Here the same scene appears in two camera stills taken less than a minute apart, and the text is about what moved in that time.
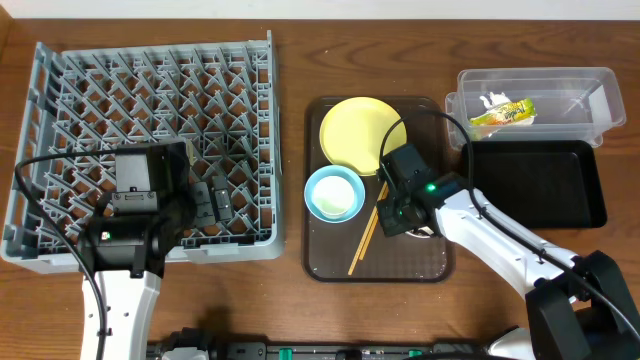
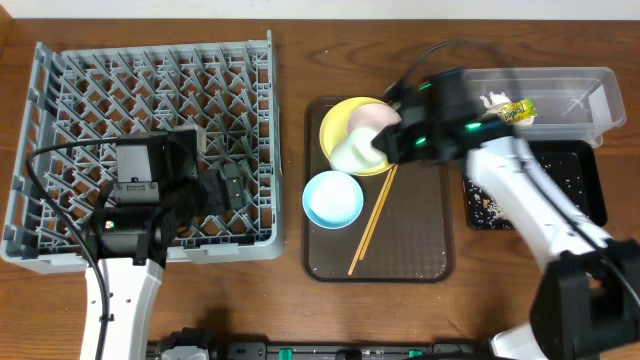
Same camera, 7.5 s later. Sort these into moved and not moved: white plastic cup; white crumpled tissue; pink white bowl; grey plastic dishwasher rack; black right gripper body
Moved: black right gripper body; pink white bowl; white plastic cup
Not moved: grey plastic dishwasher rack; white crumpled tissue
